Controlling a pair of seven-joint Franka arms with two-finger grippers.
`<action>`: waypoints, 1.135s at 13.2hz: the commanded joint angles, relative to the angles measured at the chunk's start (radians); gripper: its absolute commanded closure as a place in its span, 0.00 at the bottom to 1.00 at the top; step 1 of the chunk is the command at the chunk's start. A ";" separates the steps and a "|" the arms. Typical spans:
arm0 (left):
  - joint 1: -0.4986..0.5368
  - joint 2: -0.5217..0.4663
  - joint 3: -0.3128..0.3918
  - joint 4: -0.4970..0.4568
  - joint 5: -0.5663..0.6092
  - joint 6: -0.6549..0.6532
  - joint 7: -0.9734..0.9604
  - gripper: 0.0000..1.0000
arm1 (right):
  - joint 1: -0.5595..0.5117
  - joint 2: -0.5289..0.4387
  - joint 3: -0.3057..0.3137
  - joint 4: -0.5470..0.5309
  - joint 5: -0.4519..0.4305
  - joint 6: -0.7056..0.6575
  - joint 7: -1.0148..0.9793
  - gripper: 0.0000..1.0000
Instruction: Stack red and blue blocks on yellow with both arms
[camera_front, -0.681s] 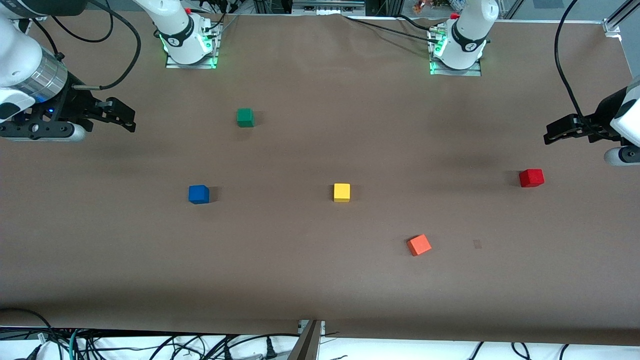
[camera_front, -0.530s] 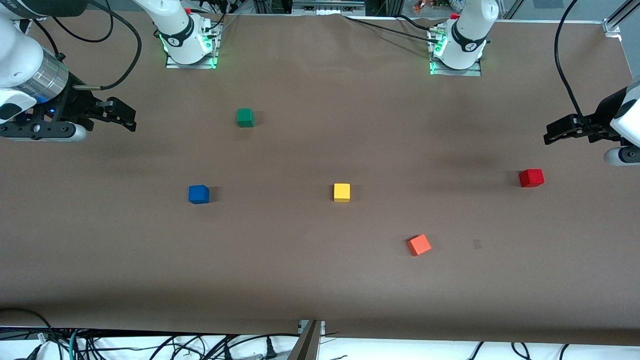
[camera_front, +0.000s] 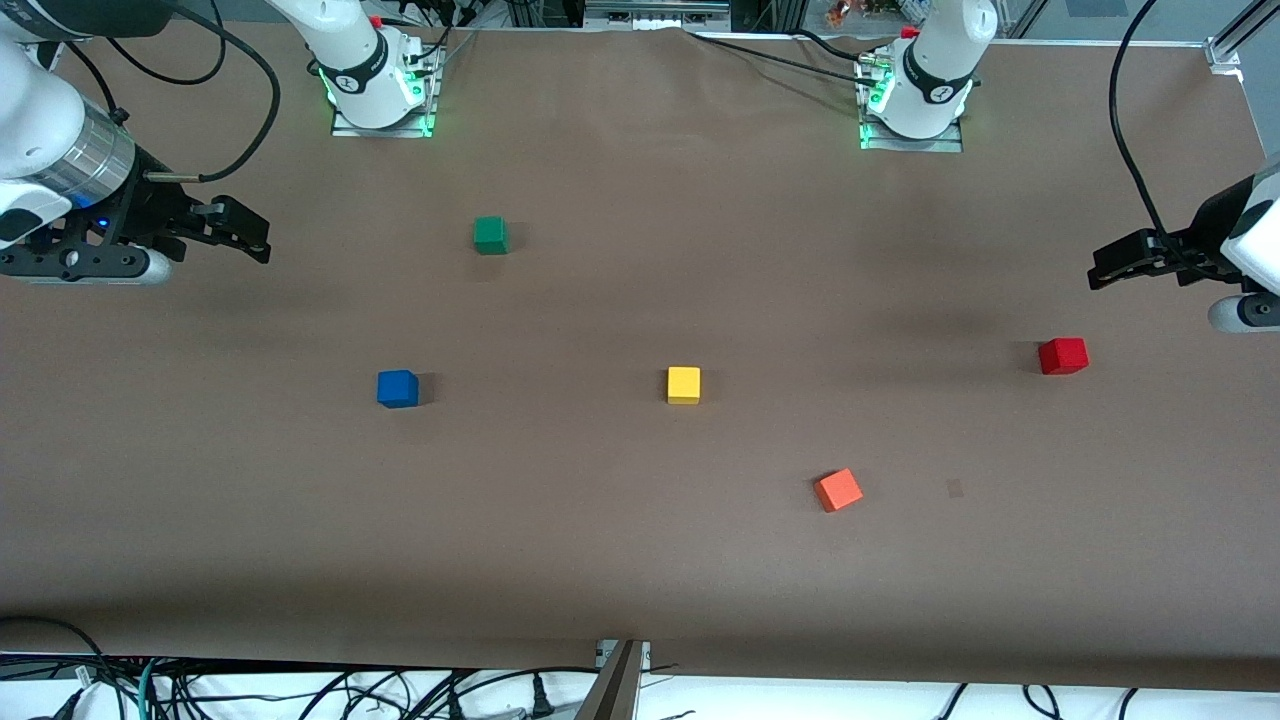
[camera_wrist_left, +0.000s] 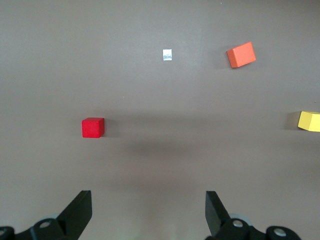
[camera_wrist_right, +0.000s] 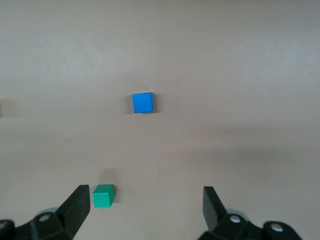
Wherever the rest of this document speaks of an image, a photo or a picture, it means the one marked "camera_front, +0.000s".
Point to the silver metal frame beam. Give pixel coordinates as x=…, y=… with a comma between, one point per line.
x=655, y=12

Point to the green cube block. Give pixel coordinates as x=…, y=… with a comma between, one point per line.
x=490, y=235

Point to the orange cube block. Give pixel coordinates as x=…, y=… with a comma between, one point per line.
x=838, y=490

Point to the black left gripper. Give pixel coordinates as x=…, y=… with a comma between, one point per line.
x=1207, y=233

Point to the yellow cube block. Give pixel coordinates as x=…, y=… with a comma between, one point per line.
x=684, y=385

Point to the blue cube block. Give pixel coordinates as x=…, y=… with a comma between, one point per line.
x=397, y=389

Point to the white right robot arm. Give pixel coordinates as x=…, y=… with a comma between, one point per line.
x=365, y=60

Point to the aluminium frame profile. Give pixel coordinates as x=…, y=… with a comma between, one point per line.
x=1225, y=48

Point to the metal camera post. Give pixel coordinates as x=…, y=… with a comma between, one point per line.
x=615, y=685

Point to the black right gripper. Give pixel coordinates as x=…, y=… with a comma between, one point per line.
x=150, y=206

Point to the brown paper table cover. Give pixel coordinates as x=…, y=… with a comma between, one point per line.
x=600, y=560

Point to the red cube block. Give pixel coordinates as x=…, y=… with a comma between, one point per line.
x=1062, y=356

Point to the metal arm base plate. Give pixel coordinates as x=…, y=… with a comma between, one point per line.
x=945, y=145
x=345, y=128

